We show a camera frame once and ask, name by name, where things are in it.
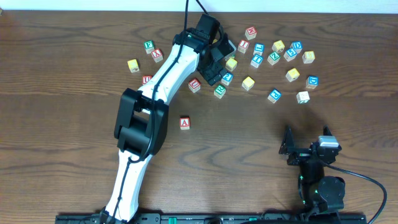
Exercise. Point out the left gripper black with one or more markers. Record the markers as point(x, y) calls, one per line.
point(212, 73)

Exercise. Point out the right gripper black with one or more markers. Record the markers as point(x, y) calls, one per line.
point(303, 152)

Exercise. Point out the red A block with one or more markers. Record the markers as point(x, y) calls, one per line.
point(184, 123)

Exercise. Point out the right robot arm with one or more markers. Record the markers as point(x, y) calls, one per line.
point(320, 193)

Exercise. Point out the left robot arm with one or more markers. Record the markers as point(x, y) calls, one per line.
point(143, 114)

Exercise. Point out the blue 2 block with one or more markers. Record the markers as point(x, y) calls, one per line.
point(227, 79)

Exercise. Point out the yellow block below B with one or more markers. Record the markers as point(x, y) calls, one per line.
point(231, 64)

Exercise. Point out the green R block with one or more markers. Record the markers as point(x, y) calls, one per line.
point(219, 91)

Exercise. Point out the yellow block centre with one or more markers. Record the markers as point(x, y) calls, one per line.
point(248, 83)

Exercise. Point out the red U block centre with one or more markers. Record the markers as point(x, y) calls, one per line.
point(194, 85)

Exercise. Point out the red u block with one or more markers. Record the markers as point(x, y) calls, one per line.
point(146, 79)
point(194, 85)

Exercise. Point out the red I block upper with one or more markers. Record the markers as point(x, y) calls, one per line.
point(243, 46)

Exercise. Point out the blue T block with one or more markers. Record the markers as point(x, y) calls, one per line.
point(256, 60)

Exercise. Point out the plain wood green-sided block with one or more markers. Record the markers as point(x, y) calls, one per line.
point(302, 97)

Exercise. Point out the blue L block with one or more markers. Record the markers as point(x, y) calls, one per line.
point(258, 49)

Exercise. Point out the red H block top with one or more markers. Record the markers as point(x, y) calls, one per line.
point(250, 33)

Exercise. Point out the blue P block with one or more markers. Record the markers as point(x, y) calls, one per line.
point(274, 95)

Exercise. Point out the green Z block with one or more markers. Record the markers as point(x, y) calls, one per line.
point(273, 58)

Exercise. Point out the blue D block lower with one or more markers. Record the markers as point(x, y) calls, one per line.
point(312, 82)

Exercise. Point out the blue d block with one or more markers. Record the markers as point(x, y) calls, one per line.
point(296, 46)
point(312, 82)

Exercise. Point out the yellow block upper right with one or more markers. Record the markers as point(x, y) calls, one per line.
point(278, 46)

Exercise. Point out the red X block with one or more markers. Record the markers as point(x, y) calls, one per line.
point(157, 55)

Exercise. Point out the blue S block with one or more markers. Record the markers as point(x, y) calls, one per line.
point(290, 54)

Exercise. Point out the red U block left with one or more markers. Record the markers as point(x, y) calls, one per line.
point(146, 79)

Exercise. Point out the green F block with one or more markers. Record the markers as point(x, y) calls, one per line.
point(149, 46)

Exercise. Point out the blue D block upper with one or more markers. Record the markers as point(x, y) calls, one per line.
point(296, 46)

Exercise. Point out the yellow 8 block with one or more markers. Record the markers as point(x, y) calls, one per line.
point(308, 57)

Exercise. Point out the yellow block far left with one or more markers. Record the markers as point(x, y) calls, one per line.
point(133, 65)

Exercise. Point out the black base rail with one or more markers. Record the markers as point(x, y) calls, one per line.
point(156, 218)

